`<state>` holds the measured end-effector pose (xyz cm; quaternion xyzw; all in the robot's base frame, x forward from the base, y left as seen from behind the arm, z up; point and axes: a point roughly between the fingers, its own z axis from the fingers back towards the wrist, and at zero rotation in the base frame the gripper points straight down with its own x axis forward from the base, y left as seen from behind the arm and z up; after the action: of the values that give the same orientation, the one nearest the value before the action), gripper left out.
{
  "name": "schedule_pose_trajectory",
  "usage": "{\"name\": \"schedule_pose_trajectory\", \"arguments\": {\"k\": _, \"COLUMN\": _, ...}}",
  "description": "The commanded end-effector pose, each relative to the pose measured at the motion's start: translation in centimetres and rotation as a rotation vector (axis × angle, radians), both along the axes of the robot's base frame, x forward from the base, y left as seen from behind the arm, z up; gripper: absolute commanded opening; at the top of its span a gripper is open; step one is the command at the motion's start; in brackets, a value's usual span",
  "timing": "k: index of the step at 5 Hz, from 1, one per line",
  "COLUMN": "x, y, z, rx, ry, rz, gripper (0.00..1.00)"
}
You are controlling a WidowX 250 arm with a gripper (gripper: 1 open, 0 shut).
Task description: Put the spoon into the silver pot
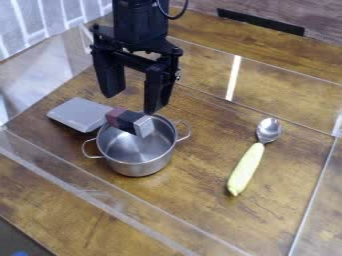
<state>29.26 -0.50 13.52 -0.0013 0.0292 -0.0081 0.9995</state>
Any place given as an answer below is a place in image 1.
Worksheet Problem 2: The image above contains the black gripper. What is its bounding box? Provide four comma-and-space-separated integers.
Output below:
90, 24, 183, 115

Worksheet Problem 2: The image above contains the yellow handled metal spoon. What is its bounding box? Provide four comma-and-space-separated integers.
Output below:
227, 118, 281, 196

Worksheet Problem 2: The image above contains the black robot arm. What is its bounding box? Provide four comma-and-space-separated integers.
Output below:
89, 0, 188, 115

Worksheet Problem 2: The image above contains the silver metal pot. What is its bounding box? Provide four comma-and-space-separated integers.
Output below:
81, 114, 192, 177

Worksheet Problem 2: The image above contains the maroon black grey block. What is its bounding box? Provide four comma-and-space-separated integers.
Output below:
105, 108, 155, 138

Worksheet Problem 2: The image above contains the grey flat tray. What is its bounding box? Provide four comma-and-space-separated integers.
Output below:
46, 97, 110, 133

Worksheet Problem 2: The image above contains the clear acrylic triangle bracket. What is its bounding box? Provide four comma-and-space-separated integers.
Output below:
78, 24, 93, 54

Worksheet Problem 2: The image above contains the black cable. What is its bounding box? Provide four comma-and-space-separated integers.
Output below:
153, 0, 189, 20

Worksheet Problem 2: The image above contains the black wall strip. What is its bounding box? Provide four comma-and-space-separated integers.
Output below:
216, 8, 306, 36

